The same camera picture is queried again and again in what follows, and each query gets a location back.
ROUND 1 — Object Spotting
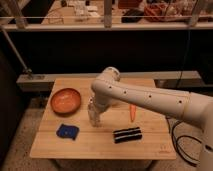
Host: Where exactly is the small speckled bottle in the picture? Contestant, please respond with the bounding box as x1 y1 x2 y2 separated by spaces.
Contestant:
87 98 100 127

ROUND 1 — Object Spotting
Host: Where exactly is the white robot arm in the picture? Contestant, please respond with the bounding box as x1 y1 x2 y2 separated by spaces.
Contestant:
88 67 213 171

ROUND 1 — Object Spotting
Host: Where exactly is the wooden table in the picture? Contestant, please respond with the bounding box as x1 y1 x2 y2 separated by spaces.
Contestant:
30 78 176 160

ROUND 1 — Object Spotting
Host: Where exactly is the orange bowl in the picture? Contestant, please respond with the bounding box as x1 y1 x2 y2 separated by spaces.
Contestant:
50 88 81 114

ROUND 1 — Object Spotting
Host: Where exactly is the blue cloth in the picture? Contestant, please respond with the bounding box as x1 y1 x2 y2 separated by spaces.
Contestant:
56 124 80 140

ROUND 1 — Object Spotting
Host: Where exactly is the orange carrot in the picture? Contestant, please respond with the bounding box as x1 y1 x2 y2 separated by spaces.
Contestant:
130 104 136 122

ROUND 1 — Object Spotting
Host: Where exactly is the black white striped cloth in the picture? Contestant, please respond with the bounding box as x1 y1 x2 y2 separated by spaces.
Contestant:
113 127 142 143

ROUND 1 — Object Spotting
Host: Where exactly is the grey base ledge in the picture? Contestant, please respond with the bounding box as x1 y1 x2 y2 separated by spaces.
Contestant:
16 71 203 92

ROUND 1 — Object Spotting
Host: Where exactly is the metal diagonal pole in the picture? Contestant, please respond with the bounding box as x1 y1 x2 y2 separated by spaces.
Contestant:
0 26 33 79

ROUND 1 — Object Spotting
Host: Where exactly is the black cable on floor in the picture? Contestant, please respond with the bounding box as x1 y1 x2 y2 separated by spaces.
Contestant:
168 118 206 168

